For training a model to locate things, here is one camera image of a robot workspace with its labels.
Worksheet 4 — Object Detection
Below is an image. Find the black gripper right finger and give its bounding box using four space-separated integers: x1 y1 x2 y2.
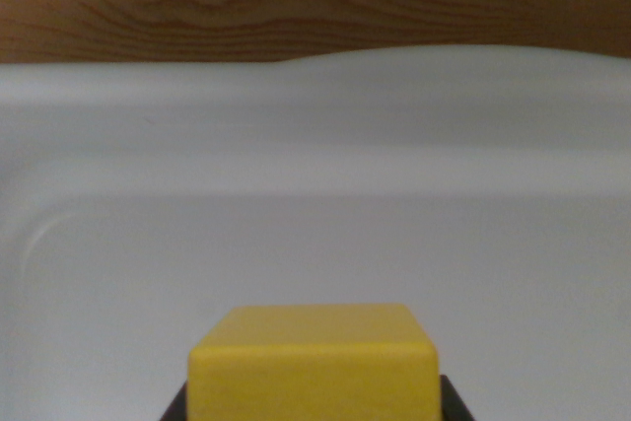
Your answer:
438 373 476 421

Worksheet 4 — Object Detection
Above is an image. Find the yellow cube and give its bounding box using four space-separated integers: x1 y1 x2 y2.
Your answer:
186 302 441 421

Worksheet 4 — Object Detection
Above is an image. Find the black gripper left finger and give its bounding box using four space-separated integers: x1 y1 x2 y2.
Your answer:
158 381 190 421

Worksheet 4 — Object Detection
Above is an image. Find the white plastic tray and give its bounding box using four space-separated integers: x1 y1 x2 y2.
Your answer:
0 43 631 421

